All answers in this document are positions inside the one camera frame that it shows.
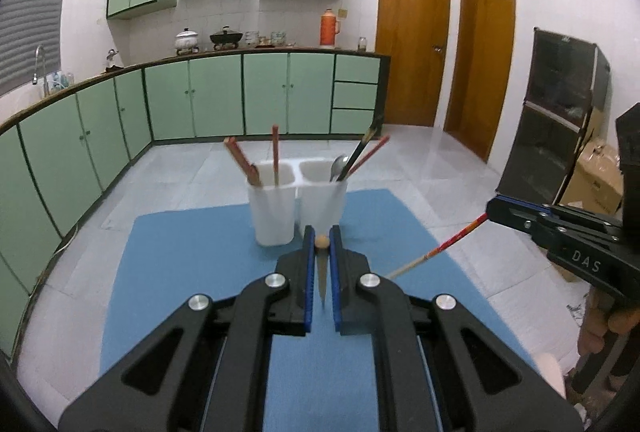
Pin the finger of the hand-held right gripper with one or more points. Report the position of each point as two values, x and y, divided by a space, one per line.
525 214

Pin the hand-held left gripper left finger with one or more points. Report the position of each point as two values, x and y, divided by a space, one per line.
307 282

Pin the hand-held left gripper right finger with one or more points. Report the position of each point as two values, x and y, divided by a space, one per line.
336 282

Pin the black chopstick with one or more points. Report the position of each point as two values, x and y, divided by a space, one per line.
322 272
361 148

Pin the white two-compartment utensil holder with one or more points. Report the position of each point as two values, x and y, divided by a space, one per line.
272 212

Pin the red chopstick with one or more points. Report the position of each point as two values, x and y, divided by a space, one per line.
233 153
240 151
440 244
372 152
275 152

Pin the person's right hand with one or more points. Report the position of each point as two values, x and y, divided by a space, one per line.
594 317

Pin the cardboard box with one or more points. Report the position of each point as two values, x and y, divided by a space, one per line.
595 182

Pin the black glass-front cabinet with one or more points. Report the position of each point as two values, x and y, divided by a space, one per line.
555 112

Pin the metal spoon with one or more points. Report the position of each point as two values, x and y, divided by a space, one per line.
340 163

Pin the blue mat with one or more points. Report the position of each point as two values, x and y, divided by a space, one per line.
190 262

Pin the closed wooden door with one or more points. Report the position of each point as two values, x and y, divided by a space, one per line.
410 42

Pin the green base cabinets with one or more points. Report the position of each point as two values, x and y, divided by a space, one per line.
215 92

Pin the small glass jar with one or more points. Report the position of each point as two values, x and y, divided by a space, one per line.
362 44

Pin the glass jars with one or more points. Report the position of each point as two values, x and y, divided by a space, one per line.
278 38

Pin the stack of bowls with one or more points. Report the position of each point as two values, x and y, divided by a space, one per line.
251 38

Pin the red thermos flask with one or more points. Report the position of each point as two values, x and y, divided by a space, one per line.
329 29

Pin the black wok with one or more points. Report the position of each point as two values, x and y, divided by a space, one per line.
226 37

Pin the white lidded pot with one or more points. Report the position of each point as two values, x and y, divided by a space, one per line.
186 39

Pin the clear plastic bottles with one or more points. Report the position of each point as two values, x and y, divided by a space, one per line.
62 79

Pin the metal sink faucet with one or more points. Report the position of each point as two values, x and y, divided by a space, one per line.
39 62

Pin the grey window blind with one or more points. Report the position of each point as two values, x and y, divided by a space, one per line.
35 12

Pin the wooden door with frame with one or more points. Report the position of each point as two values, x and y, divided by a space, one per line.
480 62

